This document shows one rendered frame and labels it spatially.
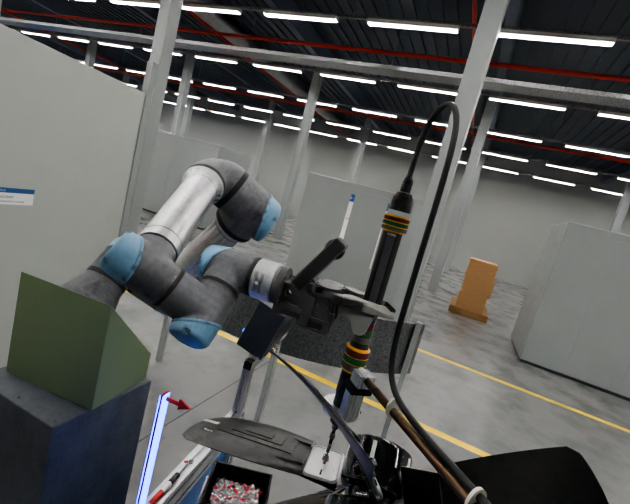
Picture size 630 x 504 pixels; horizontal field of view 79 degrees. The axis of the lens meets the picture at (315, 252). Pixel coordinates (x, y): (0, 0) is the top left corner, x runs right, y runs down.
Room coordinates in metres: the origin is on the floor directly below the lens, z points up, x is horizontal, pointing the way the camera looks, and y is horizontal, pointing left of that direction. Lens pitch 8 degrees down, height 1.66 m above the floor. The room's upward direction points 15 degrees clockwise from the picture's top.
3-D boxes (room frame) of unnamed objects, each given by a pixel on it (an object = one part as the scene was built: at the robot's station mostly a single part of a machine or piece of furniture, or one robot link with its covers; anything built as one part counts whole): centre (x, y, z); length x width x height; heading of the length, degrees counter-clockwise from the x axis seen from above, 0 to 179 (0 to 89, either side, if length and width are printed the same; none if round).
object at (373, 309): (0.62, -0.11, 1.48); 0.09 x 0.03 x 0.06; 67
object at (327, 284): (0.67, -0.01, 1.48); 0.12 x 0.08 x 0.09; 78
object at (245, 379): (1.24, 0.12, 0.96); 0.03 x 0.03 x 0.20; 78
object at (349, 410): (0.64, -0.12, 1.34); 0.09 x 0.07 x 0.10; 22
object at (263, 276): (0.68, 0.07, 1.48); 0.08 x 0.05 x 0.08; 168
